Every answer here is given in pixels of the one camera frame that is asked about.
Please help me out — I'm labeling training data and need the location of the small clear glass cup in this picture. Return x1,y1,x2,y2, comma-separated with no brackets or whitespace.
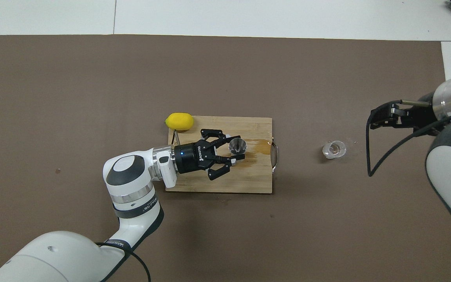
322,140,346,159

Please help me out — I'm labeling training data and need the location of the yellow lemon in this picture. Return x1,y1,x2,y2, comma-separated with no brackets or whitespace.
165,112,195,131

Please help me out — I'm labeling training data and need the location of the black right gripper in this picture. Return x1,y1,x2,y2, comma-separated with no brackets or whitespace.
370,92,446,137

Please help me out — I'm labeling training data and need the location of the wooden cutting board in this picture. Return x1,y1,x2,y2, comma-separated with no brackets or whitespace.
165,116,273,194

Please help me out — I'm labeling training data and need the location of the steel double jigger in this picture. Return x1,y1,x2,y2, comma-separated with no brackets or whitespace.
229,137,247,155

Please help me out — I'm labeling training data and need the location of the brown paper table mat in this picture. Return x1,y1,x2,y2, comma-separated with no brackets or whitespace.
0,34,451,282

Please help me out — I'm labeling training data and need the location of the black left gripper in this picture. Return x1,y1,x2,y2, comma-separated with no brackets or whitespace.
174,128,246,181

